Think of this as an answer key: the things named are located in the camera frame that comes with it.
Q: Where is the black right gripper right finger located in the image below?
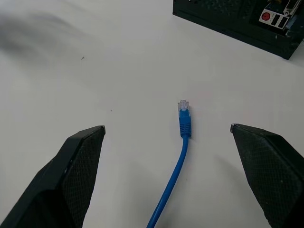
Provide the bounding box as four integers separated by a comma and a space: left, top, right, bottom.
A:
229, 123, 304, 228

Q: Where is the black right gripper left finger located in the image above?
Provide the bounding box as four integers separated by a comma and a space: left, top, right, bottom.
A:
0, 125, 106, 228

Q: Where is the black computer case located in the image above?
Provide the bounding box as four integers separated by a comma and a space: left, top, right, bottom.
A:
172, 0, 304, 61

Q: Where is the blue ethernet cable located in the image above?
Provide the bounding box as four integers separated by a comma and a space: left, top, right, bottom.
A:
146, 99, 192, 228

